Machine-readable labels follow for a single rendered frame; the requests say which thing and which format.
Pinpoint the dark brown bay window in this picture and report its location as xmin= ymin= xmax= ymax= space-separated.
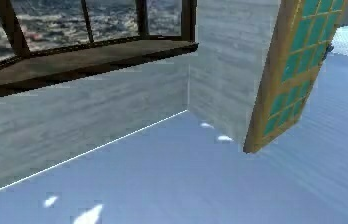
xmin=0 ymin=0 xmax=200 ymax=103

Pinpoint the dark door handle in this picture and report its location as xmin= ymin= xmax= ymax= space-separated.
xmin=323 ymin=43 xmax=335 ymax=61

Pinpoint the wooden door with teal panes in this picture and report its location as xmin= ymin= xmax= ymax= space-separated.
xmin=242 ymin=0 xmax=348 ymax=155

